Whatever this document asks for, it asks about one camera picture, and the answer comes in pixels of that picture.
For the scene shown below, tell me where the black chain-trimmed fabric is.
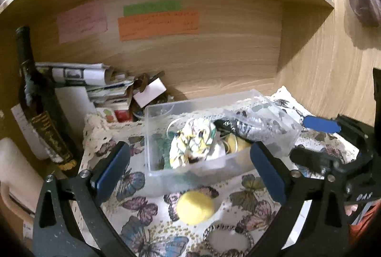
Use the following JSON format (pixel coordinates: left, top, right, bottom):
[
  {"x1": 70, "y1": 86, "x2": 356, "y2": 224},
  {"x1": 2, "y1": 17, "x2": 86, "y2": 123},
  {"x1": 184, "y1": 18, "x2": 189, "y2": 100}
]
[{"x1": 213, "y1": 110, "x2": 269, "y2": 143}]

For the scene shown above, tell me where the yellow round powder puff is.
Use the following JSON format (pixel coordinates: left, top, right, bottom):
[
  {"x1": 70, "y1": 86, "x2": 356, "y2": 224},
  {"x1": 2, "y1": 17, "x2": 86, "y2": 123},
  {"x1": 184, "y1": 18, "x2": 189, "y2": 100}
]
[{"x1": 176, "y1": 191, "x2": 215, "y2": 225}]

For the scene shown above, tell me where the floral fabric scrunchie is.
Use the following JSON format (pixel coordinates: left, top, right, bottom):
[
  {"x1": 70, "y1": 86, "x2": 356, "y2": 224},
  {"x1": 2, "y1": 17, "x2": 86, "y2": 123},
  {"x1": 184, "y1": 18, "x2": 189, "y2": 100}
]
[{"x1": 170, "y1": 118, "x2": 216, "y2": 169}]

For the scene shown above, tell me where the green knitted cloth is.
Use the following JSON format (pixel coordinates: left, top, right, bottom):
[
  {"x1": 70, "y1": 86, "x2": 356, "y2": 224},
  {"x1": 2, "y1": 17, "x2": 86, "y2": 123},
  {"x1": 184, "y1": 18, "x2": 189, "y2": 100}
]
[{"x1": 153, "y1": 131, "x2": 176, "y2": 169}]

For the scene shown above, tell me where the butterfly print tablecloth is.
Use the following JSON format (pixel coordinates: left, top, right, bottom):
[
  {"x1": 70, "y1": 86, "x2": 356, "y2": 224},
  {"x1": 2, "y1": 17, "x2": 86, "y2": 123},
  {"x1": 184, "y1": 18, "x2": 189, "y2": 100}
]
[{"x1": 74, "y1": 85, "x2": 361, "y2": 257}]

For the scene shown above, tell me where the white handwritten paper note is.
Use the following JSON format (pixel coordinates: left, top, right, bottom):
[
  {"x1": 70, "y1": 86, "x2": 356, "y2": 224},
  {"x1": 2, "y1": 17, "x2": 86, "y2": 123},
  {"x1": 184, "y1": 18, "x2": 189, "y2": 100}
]
[{"x1": 11, "y1": 104, "x2": 49, "y2": 160}]

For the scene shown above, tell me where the clear plastic storage bin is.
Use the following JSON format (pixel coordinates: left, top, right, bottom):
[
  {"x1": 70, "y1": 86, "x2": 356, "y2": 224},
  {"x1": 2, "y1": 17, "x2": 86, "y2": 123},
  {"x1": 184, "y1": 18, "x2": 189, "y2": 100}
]
[{"x1": 145, "y1": 90, "x2": 301, "y2": 176}]

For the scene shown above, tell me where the dark wine bottle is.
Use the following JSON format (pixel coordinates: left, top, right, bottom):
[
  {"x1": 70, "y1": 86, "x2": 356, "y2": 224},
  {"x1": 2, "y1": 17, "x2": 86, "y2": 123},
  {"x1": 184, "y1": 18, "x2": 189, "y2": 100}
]
[{"x1": 15, "y1": 26, "x2": 83, "y2": 178}]

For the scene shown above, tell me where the stack of papers and magazines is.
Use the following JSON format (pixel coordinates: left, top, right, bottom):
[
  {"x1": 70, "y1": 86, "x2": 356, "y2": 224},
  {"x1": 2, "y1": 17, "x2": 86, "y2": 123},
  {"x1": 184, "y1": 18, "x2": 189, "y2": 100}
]
[{"x1": 36, "y1": 62, "x2": 135, "y2": 116}]

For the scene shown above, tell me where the white small card box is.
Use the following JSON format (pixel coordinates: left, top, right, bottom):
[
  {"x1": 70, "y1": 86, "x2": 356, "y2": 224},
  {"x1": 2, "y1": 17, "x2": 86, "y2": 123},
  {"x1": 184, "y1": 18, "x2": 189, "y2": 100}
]
[{"x1": 133, "y1": 78, "x2": 167, "y2": 108}]

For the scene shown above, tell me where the green sticky note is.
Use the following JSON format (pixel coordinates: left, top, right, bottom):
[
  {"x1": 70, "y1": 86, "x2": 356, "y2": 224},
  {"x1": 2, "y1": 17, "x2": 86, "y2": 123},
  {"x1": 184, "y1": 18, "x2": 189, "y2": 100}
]
[{"x1": 123, "y1": 0, "x2": 182, "y2": 16}]

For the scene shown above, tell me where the pink sticky note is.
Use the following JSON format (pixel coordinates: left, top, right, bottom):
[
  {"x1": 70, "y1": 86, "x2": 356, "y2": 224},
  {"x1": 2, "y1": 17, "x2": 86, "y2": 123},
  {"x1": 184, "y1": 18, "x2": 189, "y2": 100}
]
[{"x1": 56, "y1": 0, "x2": 108, "y2": 44}]

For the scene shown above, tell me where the orange sticky note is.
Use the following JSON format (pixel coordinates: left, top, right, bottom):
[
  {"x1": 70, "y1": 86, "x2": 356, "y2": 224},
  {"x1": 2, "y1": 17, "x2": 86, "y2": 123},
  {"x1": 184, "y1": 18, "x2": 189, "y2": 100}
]
[{"x1": 118, "y1": 10, "x2": 200, "y2": 41}]

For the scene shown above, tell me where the black white beaded bracelet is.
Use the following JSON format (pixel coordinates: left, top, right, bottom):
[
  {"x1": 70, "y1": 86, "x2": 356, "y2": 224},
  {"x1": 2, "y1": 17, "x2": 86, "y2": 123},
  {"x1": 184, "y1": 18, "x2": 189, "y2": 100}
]
[{"x1": 203, "y1": 223, "x2": 255, "y2": 257}]

